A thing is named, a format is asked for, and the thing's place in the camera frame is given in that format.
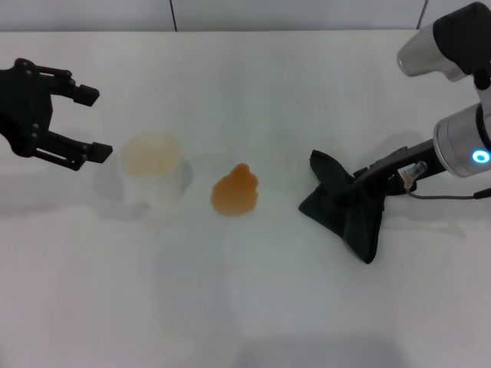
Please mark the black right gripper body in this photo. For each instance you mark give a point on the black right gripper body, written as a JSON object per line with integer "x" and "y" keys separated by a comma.
{"x": 416, "y": 161}

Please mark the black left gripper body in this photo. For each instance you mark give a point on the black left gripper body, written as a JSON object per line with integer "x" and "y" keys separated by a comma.
{"x": 23, "y": 107}

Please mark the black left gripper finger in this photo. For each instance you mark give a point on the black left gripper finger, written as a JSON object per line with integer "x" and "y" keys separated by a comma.
{"x": 97, "y": 153}
{"x": 84, "y": 96}

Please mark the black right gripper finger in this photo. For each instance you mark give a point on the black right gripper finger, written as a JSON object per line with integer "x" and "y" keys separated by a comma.
{"x": 395, "y": 193}
{"x": 370, "y": 174}

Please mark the dark blue rag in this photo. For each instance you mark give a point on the dark blue rag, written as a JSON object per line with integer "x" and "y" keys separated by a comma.
{"x": 356, "y": 222}

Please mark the white paper cup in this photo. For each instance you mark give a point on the white paper cup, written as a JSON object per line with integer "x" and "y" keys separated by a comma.
{"x": 153, "y": 172}

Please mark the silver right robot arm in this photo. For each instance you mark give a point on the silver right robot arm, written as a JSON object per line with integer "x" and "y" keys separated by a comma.
{"x": 460, "y": 126}

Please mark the brown water stain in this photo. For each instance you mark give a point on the brown water stain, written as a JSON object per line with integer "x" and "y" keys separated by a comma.
{"x": 236, "y": 191}

